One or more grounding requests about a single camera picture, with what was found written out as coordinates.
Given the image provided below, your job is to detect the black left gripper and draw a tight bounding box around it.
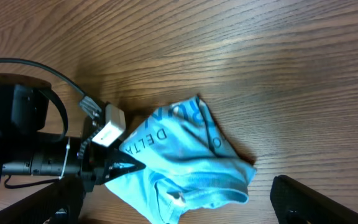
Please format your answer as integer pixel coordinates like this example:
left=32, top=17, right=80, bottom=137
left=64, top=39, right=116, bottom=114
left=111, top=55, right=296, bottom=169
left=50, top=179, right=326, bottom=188
left=63, top=116, right=146, bottom=192

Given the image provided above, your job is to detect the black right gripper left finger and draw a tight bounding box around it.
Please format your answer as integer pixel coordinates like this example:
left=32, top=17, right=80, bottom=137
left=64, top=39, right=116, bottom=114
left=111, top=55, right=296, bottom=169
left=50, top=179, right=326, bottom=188
left=0, top=177, right=85, bottom=224

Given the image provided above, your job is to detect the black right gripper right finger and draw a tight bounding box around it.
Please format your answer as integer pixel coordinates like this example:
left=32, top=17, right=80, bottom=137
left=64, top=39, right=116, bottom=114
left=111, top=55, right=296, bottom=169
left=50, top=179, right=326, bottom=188
left=270, top=175, right=358, bottom=224

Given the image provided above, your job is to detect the light blue t-shirt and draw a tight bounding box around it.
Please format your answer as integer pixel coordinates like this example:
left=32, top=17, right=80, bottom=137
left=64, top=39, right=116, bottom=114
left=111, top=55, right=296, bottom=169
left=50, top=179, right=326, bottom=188
left=105, top=96, right=257, bottom=223

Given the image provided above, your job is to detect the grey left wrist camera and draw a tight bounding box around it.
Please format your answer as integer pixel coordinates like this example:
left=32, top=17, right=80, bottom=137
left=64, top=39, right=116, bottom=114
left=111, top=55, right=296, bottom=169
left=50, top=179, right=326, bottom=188
left=92, top=104, right=126, bottom=147

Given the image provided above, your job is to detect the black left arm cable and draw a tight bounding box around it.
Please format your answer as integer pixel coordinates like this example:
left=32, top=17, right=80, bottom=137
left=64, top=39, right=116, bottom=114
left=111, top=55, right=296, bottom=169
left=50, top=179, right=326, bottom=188
left=0, top=57, right=104, bottom=190

